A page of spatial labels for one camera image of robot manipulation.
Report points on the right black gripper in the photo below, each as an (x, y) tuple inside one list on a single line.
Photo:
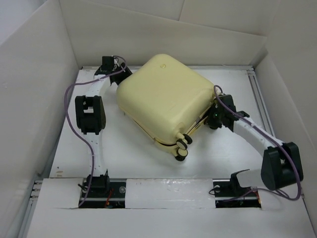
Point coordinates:
[(209, 120)]

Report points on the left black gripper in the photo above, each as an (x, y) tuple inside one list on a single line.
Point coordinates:
[(126, 72)]

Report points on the yellow hard-shell suitcase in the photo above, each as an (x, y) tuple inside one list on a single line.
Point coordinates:
[(168, 101)]

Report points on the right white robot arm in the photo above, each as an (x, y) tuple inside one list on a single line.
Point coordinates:
[(281, 171)]

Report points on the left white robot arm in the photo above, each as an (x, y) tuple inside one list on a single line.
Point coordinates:
[(91, 120)]

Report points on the metal base rail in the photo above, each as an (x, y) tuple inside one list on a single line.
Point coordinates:
[(164, 193)]

